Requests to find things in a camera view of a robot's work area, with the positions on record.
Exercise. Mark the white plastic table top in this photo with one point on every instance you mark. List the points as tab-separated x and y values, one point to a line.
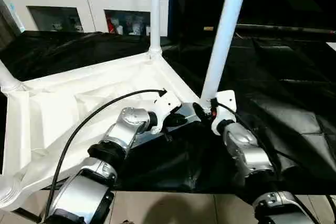
65	108

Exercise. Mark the black mat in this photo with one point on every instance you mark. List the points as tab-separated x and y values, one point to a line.
275	103

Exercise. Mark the black metal table leg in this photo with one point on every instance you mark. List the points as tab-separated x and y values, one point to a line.
34	217

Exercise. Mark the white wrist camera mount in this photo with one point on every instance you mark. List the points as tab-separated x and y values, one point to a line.
225	98
168	100

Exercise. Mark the white flat board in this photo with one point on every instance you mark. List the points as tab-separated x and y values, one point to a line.
331	45

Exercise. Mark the black metal rail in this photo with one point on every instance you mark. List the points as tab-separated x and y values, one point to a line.
288	28

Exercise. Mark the dark blue upright panel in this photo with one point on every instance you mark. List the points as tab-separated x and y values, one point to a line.
172	11

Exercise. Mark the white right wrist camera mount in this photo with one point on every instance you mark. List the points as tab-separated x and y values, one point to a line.
225	98

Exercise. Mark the pale blue translucent container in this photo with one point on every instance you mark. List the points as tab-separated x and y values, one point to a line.
15	16

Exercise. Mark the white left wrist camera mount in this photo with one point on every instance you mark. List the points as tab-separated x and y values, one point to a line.
168	100

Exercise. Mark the red packet in cabinet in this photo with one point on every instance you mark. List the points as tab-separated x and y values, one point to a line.
110	26

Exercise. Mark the small tan label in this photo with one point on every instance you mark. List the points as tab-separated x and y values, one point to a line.
208	28

